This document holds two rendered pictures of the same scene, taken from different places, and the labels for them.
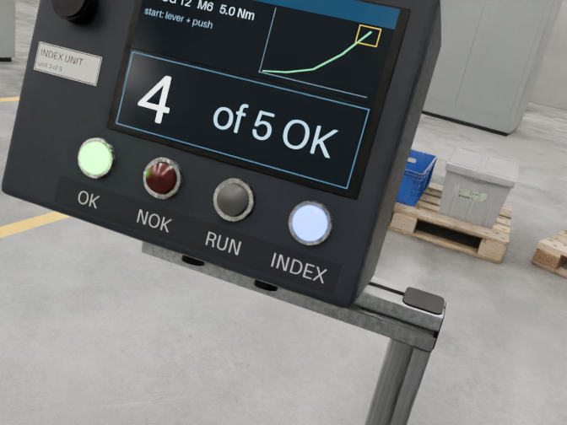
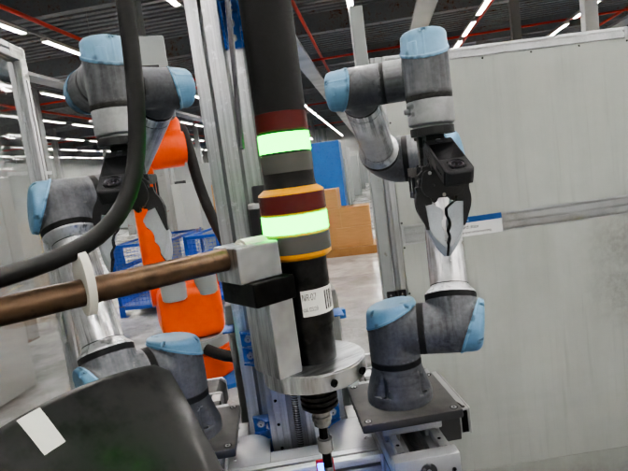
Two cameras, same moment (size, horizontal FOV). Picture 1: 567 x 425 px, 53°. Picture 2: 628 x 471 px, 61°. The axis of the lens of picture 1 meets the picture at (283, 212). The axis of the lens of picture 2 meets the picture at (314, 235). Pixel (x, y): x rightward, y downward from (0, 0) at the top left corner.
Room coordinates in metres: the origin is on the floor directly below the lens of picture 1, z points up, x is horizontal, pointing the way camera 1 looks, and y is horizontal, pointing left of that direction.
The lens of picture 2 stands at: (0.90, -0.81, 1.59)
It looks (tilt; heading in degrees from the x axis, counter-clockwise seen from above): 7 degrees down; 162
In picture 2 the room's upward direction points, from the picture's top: 8 degrees counter-clockwise
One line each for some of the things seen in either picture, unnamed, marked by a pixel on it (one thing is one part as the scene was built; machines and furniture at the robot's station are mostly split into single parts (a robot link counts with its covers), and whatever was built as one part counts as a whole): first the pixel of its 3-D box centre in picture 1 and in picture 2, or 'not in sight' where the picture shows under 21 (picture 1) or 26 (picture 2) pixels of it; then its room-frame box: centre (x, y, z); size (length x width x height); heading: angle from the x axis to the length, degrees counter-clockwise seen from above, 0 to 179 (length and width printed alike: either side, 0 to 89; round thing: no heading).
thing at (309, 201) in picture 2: not in sight; (292, 202); (0.57, -0.72, 1.57); 0.04 x 0.04 x 0.01
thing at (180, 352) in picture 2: not in sight; (174, 363); (-0.30, -0.79, 1.20); 0.13 x 0.12 x 0.14; 109
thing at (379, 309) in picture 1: (286, 274); not in sight; (0.39, -0.01, 1.04); 0.24 x 0.03 x 0.03; 75
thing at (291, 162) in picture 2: not in sight; (287, 163); (0.57, -0.72, 1.59); 0.03 x 0.03 x 0.01
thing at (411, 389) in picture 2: not in sight; (397, 376); (-0.19, -0.30, 1.09); 0.15 x 0.15 x 0.10
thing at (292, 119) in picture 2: not in sight; (281, 122); (0.57, -0.72, 1.62); 0.03 x 0.03 x 0.01
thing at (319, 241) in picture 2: not in sight; (297, 241); (0.57, -0.72, 1.54); 0.04 x 0.04 x 0.01
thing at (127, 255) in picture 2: not in sight; (163, 269); (-6.90, -0.58, 0.49); 1.27 x 0.88 x 0.98; 154
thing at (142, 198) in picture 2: not in sight; (128, 176); (-0.01, -0.82, 1.62); 0.09 x 0.08 x 0.12; 165
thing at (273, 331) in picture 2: not in sight; (294, 307); (0.57, -0.73, 1.50); 0.09 x 0.07 x 0.10; 110
